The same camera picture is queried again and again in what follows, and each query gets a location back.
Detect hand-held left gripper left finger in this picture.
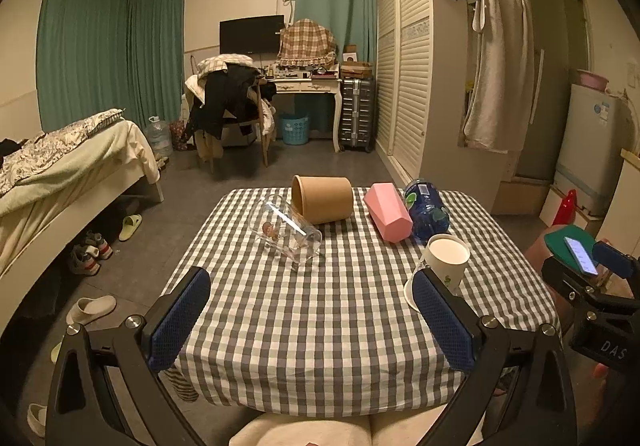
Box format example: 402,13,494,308
44,267,212,446

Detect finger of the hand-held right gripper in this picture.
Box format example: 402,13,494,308
592,241,640,281
542,256,613,309

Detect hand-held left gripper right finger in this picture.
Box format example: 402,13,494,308
412,268,579,446

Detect white paper cup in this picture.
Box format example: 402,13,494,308
404,234,471,311

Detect pink faceted cup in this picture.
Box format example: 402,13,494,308
364,182,414,243

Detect clear glass cup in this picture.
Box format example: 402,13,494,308
249,199,324,273

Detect brown paper cup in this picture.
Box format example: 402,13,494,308
291,175,355,226

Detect smartphone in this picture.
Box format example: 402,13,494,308
564,236,599,277

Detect green pad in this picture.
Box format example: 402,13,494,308
543,225,597,273

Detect white slipper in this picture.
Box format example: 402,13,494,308
66,295,117,327
27,403,49,438

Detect yellow slipper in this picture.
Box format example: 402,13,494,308
118,214,144,242

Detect pair of sneakers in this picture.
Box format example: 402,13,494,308
67,232,115,275

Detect small white fridge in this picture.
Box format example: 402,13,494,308
554,82,634,217

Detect grey checked tablecloth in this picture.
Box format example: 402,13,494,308
162,187,562,418

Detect person's legs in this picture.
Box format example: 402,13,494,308
229,412,452,446

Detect bed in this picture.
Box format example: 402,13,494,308
0,108,167,333

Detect pink basin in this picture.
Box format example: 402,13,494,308
575,68,610,93

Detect large water jug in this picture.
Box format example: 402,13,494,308
147,116,174,158

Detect wooden chair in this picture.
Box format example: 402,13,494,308
207,80,272,173

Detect frosted glass door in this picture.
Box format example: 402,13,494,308
514,0,594,183

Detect hanging white towel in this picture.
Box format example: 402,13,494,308
462,0,532,153

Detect patterned quilt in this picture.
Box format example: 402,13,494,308
0,108,126,197

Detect blue laundry basket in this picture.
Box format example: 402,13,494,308
278,113,310,146

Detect chair with clothes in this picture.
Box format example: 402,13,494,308
183,54,277,163

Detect grey suitcase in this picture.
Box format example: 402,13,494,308
338,76,376,155

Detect white louvred wardrobe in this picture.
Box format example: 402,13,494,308
373,0,522,217

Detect white desk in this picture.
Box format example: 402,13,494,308
256,74,344,155

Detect cardboard box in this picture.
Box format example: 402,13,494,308
339,44,374,80

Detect wide green curtain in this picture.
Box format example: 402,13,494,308
37,0,187,133

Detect black television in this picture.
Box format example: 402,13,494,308
219,15,285,55

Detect plaid cloth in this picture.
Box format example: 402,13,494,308
276,18,337,68

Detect narrow green curtain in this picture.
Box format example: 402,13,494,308
292,0,379,64

